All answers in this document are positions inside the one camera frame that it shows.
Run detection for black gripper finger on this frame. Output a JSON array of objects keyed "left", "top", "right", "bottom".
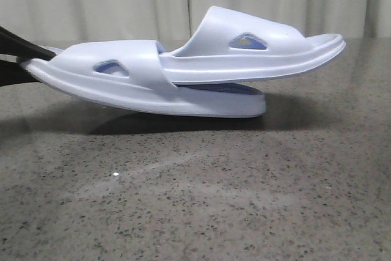
[
  {"left": 0, "top": 27, "right": 56, "bottom": 60},
  {"left": 0, "top": 60, "right": 38, "bottom": 87}
]

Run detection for light blue slipper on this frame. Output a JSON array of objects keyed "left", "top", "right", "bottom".
[
  {"left": 21, "top": 40, "right": 266, "bottom": 118},
  {"left": 159, "top": 6, "right": 345, "bottom": 84}
]

